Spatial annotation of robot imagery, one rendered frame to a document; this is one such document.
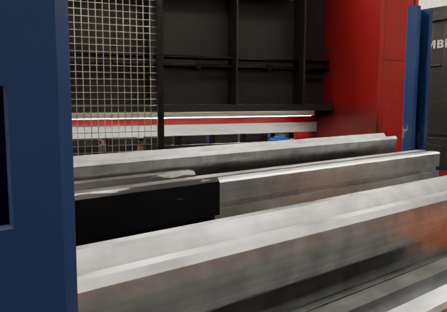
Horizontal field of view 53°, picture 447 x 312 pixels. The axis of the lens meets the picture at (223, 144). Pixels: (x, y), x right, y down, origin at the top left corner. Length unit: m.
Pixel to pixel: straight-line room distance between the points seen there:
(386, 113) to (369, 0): 0.60
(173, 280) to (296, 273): 0.09
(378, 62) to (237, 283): 2.27
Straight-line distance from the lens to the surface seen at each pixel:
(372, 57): 2.54
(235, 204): 0.57
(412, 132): 1.04
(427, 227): 0.42
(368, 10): 2.60
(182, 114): 2.35
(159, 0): 1.82
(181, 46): 2.52
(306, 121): 2.90
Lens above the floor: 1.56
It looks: 6 degrees down
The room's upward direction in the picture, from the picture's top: straight up
